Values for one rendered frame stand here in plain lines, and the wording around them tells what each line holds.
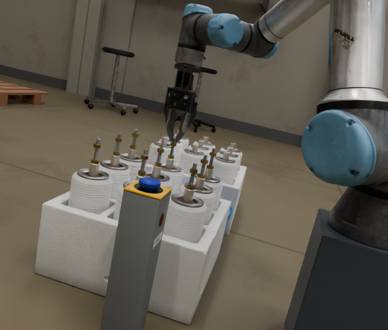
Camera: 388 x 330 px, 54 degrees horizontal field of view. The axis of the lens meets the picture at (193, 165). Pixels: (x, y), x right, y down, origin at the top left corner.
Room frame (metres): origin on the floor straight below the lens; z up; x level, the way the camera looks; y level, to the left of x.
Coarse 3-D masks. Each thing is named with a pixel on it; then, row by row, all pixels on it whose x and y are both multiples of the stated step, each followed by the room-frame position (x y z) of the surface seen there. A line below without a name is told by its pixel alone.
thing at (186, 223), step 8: (168, 208) 0.80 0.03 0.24; (176, 208) 0.79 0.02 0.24; (184, 208) 0.78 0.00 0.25; (192, 208) 0.79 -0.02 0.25; (200, 208) 0.80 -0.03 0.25; (168, 216) 0.79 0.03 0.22; (176, 216) 0.78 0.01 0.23; (184, 216) 0.78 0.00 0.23; (192, 216) 0.79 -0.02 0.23; (200, 216) 0.80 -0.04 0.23; (168, 224) 0.79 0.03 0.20; (176, 224) 0.78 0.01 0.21; (184, 224) 0.78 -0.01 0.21; (192, 224) 0.79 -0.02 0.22; (200, 224) 0.80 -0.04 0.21; (168, 232) 0.79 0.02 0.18; (176, 232) 0.78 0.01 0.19; (184, 232) 0.78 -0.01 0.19; (192, 232) 0.79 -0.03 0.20; (200, 232) 0.81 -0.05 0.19; (192, 240) 0.79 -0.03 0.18
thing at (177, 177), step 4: (152, 168) 1.07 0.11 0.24; (164, 172) 1.04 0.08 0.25; (168, 172) 1.04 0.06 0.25; (172, 172) 1.05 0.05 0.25; (176, 172) 1.05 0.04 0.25; (180, 172) 1.06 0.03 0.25; (172, 176) 1.04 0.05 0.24; (176, 176) 1.04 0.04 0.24; (180, 176) 1.05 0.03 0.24; (172, 180) 1.04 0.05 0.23; (176, 180) 1.05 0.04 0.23; (180, 180) 1.06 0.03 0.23; (176, 184) 1.05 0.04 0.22; (180, 184) 1.06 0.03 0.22; (172, 188) 1.04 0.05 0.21; (176, 188) 1.05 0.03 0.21; (172, 192) 1.04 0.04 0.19; (176, 192) 1.05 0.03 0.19
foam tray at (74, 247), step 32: (64, 224) 0.80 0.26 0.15; (96, 224) 0.79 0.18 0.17; (224, 224) 1.06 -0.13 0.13; (64, 256) 0.80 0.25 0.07; (96, 256) 0.78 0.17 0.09; (160, 256) 0.76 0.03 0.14; (192, 256) 0.74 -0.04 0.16; (96, 288) 0.78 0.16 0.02; (160, 288) 0.75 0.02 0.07; (192, 288) 0.74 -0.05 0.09
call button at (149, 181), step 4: (140, 180) 0.66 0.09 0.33; (144, 180) 0.66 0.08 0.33; (148, 180) 0.66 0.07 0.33; (152, 180) 0.67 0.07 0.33; (156, 180) 0.68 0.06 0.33; (140, 184) 0.65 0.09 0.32; (144, 184) 0.65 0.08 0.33; (148, 184) 0.65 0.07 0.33; (152, 184) 0.65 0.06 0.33; (156, 184) 0.66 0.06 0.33; (160, 184) 0.67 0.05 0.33; (144, 188) 0.65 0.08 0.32; (148, 188) 0.65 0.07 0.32; (152, 188) 0.65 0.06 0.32; (156, 188) 0.65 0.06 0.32
